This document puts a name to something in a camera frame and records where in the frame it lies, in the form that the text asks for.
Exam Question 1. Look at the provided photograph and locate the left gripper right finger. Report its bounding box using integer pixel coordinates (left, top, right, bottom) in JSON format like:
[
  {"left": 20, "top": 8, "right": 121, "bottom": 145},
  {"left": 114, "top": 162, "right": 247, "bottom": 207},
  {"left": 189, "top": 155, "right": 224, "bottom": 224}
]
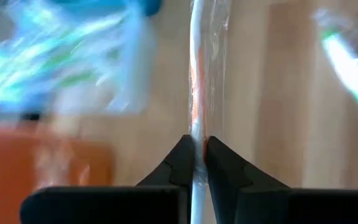
[{"left": 206, "top": 136, "right": 358, "bottom": 224}]

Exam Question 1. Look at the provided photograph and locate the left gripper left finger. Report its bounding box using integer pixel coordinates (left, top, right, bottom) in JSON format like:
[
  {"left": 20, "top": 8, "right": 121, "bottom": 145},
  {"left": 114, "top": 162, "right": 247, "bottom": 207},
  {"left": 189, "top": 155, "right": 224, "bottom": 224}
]
[{"left": 20, "top": 135, "right": 196, "bottom": 224}]

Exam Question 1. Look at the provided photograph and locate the green toothbrush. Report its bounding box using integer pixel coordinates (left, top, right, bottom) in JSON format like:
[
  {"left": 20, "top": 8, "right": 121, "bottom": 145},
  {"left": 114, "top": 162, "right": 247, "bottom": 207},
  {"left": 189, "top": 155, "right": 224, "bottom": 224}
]
[{"left": 314, "top": 7, "right": 358, "bottom": 125}]

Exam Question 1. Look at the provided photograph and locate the orange plastic bin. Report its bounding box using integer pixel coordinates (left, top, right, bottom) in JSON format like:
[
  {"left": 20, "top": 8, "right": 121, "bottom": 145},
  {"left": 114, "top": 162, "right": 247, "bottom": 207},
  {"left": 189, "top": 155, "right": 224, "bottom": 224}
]
[{"left": 0, "top": 121, "right": 115, "bottom": 224}]

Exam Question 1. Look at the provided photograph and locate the clear plastic bin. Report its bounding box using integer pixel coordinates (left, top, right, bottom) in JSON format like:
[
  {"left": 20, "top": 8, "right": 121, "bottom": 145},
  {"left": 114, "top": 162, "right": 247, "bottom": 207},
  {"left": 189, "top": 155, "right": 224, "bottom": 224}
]
[{"left": 0, "top": 0, "right": 157, "bottom": 116}]

